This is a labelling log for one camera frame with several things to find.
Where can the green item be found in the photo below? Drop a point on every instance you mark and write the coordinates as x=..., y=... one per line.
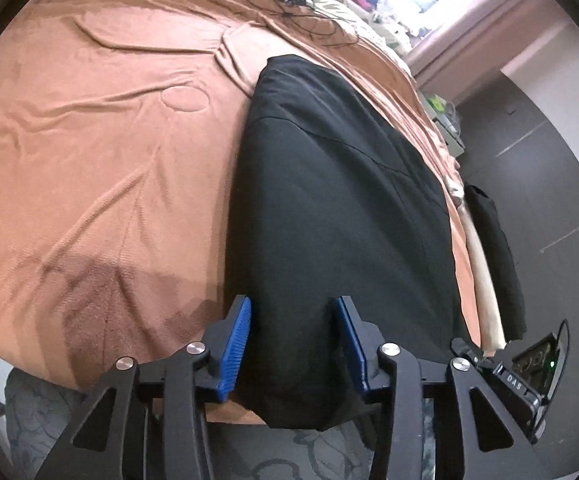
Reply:
x=435, y=104

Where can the orange bed sheet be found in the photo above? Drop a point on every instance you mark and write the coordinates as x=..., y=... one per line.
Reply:
x=94, y=135

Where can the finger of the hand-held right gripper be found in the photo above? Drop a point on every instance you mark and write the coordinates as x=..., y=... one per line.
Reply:
x=467, y=349

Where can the cream bed frame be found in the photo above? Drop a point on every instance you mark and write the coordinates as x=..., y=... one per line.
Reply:
x=487, y=290

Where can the pink curtain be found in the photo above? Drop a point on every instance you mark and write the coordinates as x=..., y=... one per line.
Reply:
x=469, y=45

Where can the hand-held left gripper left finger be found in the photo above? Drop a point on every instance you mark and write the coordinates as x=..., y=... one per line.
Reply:
x=234, y=350

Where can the black cloth piece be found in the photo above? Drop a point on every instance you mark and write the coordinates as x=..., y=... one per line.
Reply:
x=499, y=270

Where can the green and white items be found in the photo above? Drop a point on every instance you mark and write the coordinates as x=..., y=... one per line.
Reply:
x=449, y=132

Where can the grey patterned rug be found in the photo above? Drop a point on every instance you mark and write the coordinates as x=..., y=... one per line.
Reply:
x=309, y=452

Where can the black garment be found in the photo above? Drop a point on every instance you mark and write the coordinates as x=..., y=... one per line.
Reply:
x=329, y=210

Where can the dark grey wardrobe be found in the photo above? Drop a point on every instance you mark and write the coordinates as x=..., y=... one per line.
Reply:
x=544, y=170

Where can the patterned quilt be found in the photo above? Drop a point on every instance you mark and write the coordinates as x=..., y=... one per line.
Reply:
x=374, y=22

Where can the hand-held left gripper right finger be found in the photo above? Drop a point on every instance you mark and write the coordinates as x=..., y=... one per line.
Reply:
x=352, y=345

